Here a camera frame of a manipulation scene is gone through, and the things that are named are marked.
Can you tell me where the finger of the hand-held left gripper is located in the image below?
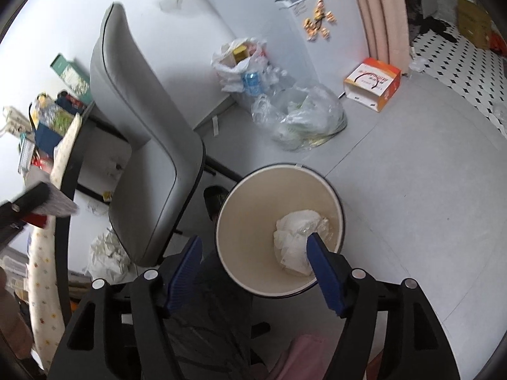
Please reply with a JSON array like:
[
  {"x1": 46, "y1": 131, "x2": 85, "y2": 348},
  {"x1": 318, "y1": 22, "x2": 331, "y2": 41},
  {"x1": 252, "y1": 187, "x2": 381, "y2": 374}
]
[{"x1": 0, "y1": 183, "x2": 51, "y2": 242}]

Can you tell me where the dark slipper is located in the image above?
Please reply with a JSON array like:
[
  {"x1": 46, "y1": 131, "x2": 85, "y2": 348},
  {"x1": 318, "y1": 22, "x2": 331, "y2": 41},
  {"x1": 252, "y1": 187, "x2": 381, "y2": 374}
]
[{"x1": 204, "y1": 185, "x2": 230, "y2": 220}]

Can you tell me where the white plastic bag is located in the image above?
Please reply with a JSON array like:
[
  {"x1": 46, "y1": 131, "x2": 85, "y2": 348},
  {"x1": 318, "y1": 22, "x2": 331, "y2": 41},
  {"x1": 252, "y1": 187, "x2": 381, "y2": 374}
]
[{"x1": 273, "y1": 210, "x2": 331, "y2": 276}]

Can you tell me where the white fridge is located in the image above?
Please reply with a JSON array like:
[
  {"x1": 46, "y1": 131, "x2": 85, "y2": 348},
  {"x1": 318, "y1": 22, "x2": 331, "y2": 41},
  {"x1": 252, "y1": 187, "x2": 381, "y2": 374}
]
[{"x1": 273, "y1": 0, "x2": 377, "y2": 101}]

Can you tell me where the tall green box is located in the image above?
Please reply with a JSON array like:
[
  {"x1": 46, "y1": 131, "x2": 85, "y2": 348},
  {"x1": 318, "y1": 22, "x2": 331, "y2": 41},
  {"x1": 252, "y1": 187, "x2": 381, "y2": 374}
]
[{"x1": 50, "y1": 53, "x2": 93, "y2": 104}]

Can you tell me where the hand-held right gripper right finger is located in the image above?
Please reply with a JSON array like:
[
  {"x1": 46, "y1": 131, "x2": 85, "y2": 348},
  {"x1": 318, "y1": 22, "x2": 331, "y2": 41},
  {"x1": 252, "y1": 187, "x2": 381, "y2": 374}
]
[{"x1": 306, "y1": 233, "x2": 460, "y2": 380}]

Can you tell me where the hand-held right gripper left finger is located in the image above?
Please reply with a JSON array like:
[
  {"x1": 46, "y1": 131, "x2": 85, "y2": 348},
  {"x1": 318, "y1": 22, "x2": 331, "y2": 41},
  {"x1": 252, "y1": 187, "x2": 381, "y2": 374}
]
[{"x1": 48, "y1": 235, "x2": 202, "y2": 380}]

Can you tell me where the cream wastebasket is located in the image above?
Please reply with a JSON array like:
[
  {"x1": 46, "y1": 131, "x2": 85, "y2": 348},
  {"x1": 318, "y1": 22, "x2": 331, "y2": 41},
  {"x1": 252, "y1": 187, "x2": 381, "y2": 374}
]
[{"x1": 215, "y1": 162, "x2": 345, "y2": 298}]

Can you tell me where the navy lunch bag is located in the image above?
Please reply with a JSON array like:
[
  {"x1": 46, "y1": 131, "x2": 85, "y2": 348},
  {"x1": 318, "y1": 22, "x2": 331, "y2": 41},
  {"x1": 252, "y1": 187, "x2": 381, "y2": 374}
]
[{"x1": 34, "y1": 121, "x2": 64, "y2": 159}]

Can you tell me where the person's left hand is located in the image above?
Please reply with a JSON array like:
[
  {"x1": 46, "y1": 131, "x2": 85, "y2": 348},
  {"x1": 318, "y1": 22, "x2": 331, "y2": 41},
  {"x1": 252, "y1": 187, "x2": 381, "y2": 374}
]
[{"x1": 0, "y1": 269, "x2": 33, "y2": 359}]

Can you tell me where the clear plastic garbage bag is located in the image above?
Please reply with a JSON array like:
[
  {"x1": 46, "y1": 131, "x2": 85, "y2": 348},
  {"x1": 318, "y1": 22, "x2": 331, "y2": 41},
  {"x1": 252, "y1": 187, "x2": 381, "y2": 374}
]
[{"x1": 251, "y1": 85, "x2": 348, "y2": 152}]

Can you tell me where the white bag of bottles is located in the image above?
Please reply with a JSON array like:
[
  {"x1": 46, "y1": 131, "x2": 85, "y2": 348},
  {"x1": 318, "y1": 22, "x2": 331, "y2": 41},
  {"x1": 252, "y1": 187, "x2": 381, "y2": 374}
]
[{"x1": 211, "y1": 37, "x2": 294, "y2": 96}]

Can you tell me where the table with floral cloth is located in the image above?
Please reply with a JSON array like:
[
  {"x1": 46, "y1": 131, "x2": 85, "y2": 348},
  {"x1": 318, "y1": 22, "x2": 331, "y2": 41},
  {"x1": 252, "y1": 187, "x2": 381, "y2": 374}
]
[{"x1": 24, "y1": 113, "x2": 82, "y2": 361}]

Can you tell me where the grey upholstered chair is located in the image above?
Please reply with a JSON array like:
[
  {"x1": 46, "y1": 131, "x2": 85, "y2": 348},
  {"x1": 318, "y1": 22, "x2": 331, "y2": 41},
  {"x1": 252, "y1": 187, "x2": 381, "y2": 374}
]
[{"x1": 89, "y1": 2, "x2": 207, "y2": 268}]

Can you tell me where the black item on floor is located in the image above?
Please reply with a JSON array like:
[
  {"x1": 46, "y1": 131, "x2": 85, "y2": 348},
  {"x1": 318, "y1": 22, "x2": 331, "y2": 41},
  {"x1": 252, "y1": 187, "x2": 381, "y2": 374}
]
[{"x1": 420, "y1": 16, "x2": 458, "y2": 42}]

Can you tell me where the brown cardboard box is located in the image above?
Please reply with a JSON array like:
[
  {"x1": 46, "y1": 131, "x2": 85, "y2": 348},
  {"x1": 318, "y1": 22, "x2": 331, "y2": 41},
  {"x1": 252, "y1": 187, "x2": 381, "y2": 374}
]
[{"x1": 457, "y1": 0, "x2": 494, "y2": 50}]

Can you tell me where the white crumpled paper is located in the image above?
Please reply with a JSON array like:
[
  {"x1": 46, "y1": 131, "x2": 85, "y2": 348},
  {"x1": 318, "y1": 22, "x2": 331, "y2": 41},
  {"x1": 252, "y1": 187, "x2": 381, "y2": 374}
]
[{"x1": 408, "y1": 47, "x2": 430, "y2": 73}]

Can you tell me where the pink curtain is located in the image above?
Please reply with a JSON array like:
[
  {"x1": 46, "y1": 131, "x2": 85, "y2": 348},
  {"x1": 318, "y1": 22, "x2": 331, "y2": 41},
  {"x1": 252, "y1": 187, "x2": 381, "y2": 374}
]
[{"x1": 346, "y1": 0, "x2": 408, "y2": 76}]

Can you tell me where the orange garland fridge magnet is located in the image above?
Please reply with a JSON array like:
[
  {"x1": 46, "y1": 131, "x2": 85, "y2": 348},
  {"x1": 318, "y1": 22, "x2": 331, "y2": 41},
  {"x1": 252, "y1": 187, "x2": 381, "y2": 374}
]
[{"x1": 303, "y1": 0, "x2": 337, "y2": 42}]

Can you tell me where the white crumpled bag on floor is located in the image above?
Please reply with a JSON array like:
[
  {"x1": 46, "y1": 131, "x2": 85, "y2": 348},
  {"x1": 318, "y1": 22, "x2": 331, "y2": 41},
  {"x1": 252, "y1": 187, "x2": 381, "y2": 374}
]
[{"x1": 85, "y1": 230, "x2": 131, "y2": 283}]

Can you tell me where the person's black trouser leg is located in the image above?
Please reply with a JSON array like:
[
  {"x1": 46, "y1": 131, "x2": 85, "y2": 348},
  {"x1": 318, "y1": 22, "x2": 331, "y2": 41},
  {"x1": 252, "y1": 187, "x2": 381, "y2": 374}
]
[{"x1": 162, "y1": 251, "x2": 254, "y2": 380}]

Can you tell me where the orange white cardboard box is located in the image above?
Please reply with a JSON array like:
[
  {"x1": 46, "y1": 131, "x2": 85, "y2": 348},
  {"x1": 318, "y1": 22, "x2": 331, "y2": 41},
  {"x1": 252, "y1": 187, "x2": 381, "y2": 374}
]
[{"x1": 343, "y1": 57, "x2": 401, "y2": 112}]

